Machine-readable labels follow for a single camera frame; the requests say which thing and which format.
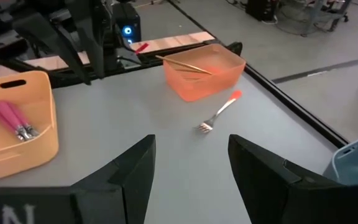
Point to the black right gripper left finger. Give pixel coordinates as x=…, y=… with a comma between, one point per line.
x=120, y=193

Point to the black device with blue light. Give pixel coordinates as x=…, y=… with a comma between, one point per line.
x=129, y=21

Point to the grey office chair base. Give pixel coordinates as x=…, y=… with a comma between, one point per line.
x=325, y=15

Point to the black table frame rail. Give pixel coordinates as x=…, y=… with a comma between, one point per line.
x=154, y=57
x=291, y=105

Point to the black floor box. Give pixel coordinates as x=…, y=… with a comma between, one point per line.
x=261, y=9

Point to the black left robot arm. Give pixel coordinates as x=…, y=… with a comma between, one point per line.
x=82, y=37

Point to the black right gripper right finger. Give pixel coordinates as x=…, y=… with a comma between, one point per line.
x=259, y=186

